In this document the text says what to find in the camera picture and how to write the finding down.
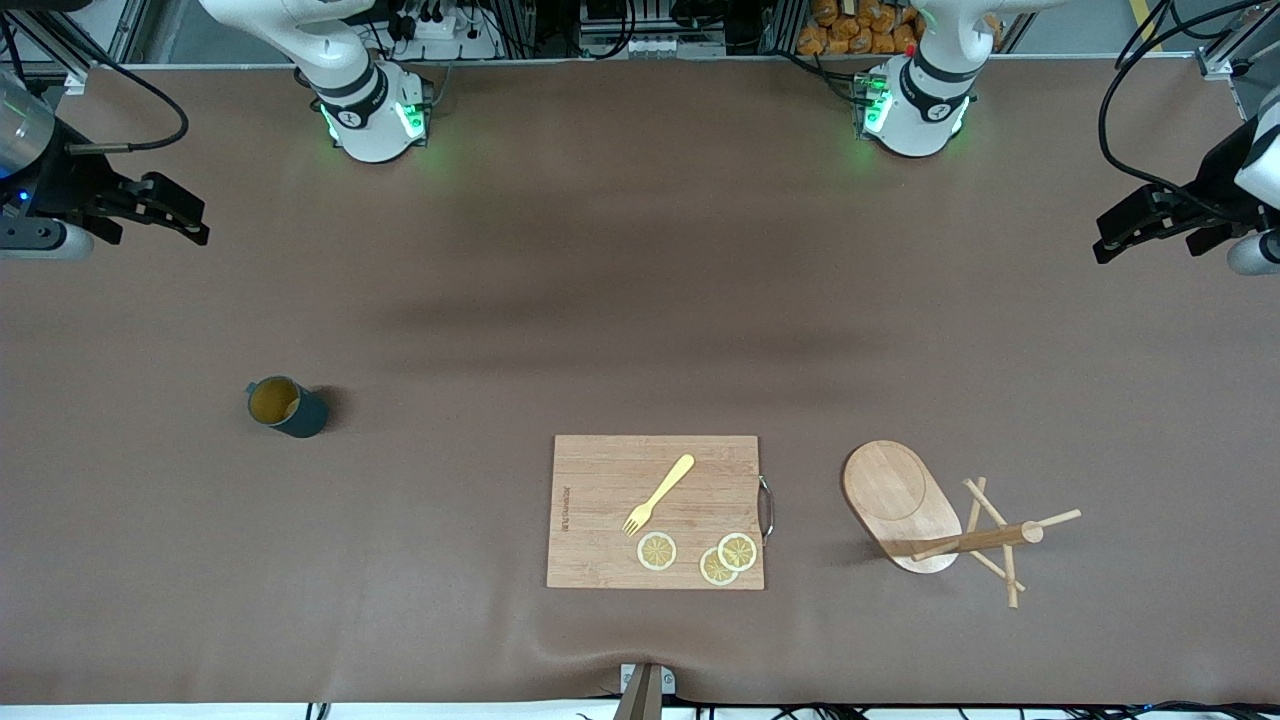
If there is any wooden mug tree rack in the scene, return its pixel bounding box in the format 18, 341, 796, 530
842, 440, 1083, 609

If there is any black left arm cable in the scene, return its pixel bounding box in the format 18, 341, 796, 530
1097, 0, 1280, 201

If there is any teal cup yellow inside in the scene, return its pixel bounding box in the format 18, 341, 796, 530
246, 376, 331, 439

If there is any white terminal block row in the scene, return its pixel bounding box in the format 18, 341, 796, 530
583, 33, 728, 59

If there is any yellow plastic fork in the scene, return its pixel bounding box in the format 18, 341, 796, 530
622, 454, 696, 537

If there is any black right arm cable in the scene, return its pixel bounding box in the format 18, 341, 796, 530
0, 15, 191, 153

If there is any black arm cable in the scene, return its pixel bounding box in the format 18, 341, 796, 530
1097, 0, 1280, 201
0, 15, 191, 153

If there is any gray camera mount post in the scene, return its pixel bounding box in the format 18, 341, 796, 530
612, 662, 676, 720

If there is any white power strip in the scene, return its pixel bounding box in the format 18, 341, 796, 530
395, 8, 501, 61

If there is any bamboo cutting board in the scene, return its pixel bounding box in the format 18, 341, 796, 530
546, 434, 776, 591

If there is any brown table mat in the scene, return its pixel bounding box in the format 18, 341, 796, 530
0, 55, 1280, 706

